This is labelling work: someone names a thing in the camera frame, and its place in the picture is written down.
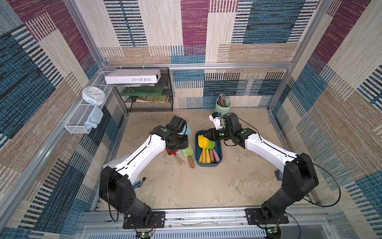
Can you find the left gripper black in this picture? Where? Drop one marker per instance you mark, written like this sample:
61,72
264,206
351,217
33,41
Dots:
185,143

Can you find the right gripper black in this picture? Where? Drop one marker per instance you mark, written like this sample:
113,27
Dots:
216,134

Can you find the light blue trowel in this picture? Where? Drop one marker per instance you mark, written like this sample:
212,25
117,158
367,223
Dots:
187,130

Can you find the red shovel wooden handle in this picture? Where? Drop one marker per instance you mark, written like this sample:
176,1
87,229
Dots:
174,153

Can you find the yellow shovel blue tip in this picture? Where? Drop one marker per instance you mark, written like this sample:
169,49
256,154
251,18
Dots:
203,144

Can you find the purple trowel pink handle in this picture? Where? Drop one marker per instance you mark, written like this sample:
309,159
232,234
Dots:
216,156

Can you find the green trowel yellow handle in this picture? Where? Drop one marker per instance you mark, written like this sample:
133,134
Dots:
210,147

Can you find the green trowel wooden handle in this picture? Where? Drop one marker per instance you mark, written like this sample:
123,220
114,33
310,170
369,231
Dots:
188,152
211,156

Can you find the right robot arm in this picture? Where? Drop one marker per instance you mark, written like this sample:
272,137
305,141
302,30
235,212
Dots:
295,171

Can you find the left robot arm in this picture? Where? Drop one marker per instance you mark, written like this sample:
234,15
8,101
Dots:
116,182

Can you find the dark teal storage box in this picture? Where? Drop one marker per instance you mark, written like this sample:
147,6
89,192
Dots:
198,151

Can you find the white folio box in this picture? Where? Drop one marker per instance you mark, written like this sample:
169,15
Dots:
133,76

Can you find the mint green pencil cup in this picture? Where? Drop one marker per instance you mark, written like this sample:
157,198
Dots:
223,109

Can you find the colored pencils bundle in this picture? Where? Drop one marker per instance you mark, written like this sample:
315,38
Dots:
221,100

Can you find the colourful book on shelf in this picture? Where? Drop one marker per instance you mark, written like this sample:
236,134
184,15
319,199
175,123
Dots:
152,99

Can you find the green book on shelf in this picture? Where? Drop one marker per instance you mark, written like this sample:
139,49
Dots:
142,91

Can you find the dark smartphone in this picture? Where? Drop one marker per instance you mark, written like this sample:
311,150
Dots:
279,175

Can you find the open white book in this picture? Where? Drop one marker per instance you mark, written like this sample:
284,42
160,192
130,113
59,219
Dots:
113,163

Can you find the light blue cloth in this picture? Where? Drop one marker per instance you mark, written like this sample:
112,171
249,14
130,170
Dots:
94,118

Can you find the white round clock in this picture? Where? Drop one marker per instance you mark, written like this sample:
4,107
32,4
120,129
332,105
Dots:
93,95

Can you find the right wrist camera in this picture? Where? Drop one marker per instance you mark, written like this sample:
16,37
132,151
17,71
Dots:
216,119

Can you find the black wire shelf rack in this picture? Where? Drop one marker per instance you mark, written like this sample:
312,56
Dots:
165,82

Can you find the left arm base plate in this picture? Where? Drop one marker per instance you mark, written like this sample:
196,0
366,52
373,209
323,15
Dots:
155,220

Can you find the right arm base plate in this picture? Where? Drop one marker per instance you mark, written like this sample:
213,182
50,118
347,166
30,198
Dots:
261,216

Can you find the white wire basket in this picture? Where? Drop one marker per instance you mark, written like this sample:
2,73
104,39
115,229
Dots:
75,123

